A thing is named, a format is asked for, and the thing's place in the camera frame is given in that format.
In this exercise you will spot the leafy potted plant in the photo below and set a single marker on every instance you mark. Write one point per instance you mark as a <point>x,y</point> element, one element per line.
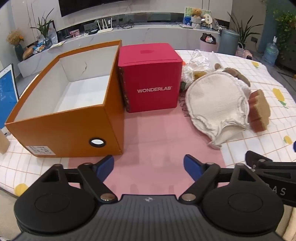
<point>245,32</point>

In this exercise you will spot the orange cardboard box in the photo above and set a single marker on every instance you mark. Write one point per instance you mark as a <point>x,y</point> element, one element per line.
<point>69,129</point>

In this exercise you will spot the grey trash can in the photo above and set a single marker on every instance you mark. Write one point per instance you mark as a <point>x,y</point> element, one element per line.
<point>229,42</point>

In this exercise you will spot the white router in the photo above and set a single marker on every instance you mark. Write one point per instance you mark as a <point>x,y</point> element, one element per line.
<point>105,30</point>

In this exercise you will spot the cream cloth mitt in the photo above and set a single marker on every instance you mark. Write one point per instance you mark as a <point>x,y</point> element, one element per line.
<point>215,99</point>

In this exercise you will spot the black set-top box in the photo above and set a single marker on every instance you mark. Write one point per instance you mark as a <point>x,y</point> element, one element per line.
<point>93,32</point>

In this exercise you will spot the brown bread loaf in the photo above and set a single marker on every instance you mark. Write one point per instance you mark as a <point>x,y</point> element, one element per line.
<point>28,52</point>

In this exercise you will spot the yellow-green papers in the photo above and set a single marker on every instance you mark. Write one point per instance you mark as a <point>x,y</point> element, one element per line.
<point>57,44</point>

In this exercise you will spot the red cube box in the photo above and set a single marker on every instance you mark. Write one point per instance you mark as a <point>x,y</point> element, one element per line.
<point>150,78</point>

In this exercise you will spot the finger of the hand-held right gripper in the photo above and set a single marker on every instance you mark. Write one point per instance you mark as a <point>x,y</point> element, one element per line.
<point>268,163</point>

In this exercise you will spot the pink heater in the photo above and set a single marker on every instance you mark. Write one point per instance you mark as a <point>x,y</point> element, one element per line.
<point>245,53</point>

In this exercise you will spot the pink photo frame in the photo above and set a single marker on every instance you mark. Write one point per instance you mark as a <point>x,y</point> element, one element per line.
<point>75,33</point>

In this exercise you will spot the white round hand fan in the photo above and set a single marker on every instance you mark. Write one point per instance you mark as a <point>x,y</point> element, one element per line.
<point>208,17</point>

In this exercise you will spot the white tablet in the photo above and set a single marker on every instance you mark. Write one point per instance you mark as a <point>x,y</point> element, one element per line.
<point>7,92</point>

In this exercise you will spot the checked lemon-print blanket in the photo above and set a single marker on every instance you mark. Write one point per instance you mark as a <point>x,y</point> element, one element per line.
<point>266,143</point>

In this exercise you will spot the pink trash bin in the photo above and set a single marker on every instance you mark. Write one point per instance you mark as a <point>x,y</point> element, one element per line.
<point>208,44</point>

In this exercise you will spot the teddy bear display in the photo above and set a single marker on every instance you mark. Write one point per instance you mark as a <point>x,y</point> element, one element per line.
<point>187,17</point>

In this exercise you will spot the dried flowers in dark vase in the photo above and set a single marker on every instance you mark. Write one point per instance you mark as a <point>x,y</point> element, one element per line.
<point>19,49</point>

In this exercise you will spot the brown plush toy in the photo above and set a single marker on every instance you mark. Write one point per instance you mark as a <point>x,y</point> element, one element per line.
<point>233,73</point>

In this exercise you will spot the snack bag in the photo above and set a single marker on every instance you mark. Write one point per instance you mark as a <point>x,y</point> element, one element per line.
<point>38,49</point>

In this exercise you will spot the brown sponge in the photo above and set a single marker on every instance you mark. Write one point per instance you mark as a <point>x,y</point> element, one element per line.
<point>260,111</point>

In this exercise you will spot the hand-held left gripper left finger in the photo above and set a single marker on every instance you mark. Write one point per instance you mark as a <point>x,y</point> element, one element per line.
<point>105,167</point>

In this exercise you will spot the clear plastic bag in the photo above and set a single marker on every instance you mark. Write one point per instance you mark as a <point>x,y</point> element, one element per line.
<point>198,61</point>

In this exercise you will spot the brown teddy bear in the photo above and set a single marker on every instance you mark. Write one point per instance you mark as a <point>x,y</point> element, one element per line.
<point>196,12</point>

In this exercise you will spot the green ivy plant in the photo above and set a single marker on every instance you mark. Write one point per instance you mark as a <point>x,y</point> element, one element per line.
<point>286,27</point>

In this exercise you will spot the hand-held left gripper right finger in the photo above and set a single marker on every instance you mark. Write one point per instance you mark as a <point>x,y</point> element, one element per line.
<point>192,166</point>

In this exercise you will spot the marble television console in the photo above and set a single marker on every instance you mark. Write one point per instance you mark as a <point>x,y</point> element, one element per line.
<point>150,34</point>

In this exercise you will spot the black television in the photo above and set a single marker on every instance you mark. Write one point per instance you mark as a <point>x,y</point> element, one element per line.
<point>104,5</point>

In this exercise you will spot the green plant in glass vase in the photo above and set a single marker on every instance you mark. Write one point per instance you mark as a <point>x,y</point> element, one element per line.
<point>47,40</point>

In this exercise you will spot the blue water bottle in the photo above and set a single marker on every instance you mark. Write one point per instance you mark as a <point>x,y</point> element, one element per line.
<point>271,53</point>

